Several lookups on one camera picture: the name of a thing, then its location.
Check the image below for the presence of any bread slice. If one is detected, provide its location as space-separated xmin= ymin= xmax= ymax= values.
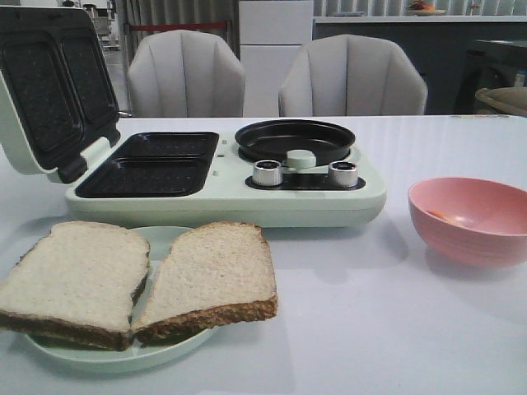
xmin=1 ymin=221 xmax=150 ymax=351
xmin=133 ymin=221 xmax=277 ymax=342

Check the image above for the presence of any orange shrimp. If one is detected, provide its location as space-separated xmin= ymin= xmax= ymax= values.
xmin=426 ymin=210 xmax=471 ymax=228

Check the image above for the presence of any pink plastic bowl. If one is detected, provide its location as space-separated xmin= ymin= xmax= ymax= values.
xmin=408 ymin=177 xmax=526 ymax=267

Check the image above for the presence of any mint green breakfast maker lid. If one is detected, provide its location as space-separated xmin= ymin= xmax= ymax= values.
xmin=1 ymin=6 xmax=120 ymax=184

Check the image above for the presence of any mint green breakfast maker base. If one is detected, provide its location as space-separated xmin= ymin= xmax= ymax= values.
xmin=65 ymin=131 xmax=386 ymax=227

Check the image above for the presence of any left silver control knob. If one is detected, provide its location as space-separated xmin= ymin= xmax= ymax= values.
xmin=252 ymin=160 xmax=283 ymax=187

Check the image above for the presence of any silver control knob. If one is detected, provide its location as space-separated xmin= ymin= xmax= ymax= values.
xmin=252 ymin=160 xmax=283 ymax=187
xmin=328 ymin=161 xmax=358 ymax=188

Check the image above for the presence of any right silver control knob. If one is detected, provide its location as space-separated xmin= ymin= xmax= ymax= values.
xmin=328 ymin=161 xmax=358 ymax=188

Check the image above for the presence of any black round frying pan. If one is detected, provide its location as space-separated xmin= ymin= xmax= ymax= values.
xmin=235 ymin=118 xmax=356 ymax=165

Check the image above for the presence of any right beige upholstered chair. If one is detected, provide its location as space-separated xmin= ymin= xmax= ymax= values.
xmin=278 ymin=34 xmax=428 ymax=117

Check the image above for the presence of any beige upholstered chair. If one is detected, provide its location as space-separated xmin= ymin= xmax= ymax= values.
xmin=278 ymin=34 xmax=428 ymax=117
xmin=128 ymin=30 xmax=245 ymax=118

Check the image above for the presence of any left beige upholstered chair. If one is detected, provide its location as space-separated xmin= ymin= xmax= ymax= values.
xmin=128 ymin=30 xmax=245 ymax=118

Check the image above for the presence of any white cabinet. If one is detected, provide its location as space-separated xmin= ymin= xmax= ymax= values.
xmin=239 ymin=1 xmax=314 ymax=117

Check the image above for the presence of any dark grey counter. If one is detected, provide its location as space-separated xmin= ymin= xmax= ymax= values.
xmin=313 ymin=16 xmax=526 ymax=114

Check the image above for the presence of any mint green round plate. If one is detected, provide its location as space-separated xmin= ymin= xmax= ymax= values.
xmin=25 ymin=226 xmax=216 ymax=374

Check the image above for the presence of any fruit plate on counter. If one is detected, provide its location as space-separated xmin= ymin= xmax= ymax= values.
xmin=407 ymin=0 xmax=446 ymax=16

